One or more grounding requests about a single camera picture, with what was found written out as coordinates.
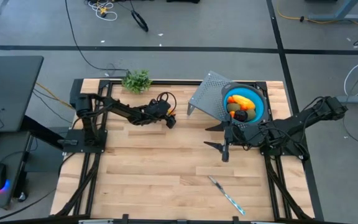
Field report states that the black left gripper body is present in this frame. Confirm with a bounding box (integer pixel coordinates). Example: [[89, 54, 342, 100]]
[[147, 99, 172, 119]]

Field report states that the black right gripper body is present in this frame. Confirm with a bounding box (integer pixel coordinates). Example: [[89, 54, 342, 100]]
[[222, 123, 262, 163]]

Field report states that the dark purple plum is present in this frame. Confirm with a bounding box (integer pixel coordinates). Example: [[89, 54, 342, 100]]
[[234, 110, 249, 123]]

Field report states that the blue collapsible bowl black rim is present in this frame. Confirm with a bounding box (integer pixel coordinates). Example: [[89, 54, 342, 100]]
[[221, 82, 269, 125]]

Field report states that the silver knife blue handle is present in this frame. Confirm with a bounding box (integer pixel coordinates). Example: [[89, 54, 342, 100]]
[[208, 175, 247, 216]]

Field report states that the grey perforated metal stand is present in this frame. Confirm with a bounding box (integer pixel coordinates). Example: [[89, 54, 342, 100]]
[[187, 70, 262, 128]]

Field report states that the green plant white pot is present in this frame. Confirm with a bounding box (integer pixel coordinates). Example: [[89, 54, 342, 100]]
[[121, 69, 153, 95]]

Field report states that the grey floor bar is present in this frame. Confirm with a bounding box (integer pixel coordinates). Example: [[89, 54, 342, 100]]
[[336, 95, 358, 104]]

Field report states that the black desk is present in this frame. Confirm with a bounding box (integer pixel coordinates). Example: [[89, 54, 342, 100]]
[[0, 55, 45, 134]]

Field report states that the grey desk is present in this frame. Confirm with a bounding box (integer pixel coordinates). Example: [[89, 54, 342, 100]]
[[0, 130, 32, 208]]

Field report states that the grey desk leg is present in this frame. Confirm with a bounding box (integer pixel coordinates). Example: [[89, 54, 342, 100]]
[[306, 0, 358, 23]]

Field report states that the black aluminium table frame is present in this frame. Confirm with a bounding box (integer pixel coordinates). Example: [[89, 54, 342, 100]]
[[50, 79, 326, 224]]

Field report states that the black coiled cable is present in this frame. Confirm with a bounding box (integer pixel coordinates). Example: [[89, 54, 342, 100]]
[[130, 9, 150, 33]]

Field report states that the long black floor cable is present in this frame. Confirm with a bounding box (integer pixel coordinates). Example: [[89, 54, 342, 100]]
[[64, 0, 129, 72]]

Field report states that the yellow floor cable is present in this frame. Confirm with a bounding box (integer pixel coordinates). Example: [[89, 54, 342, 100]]
[[35, 81, 76, 110], [275, 0, 358, 35]]

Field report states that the white yellow cable bundle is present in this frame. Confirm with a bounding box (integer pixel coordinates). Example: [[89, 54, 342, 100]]
[[85, 0, 118, 22]]

